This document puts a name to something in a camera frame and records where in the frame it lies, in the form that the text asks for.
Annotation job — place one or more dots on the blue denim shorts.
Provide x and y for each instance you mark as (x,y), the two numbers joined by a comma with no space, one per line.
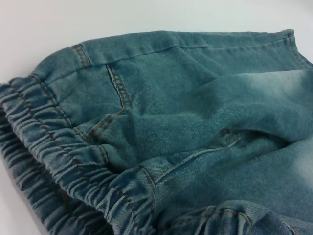
(171,122)

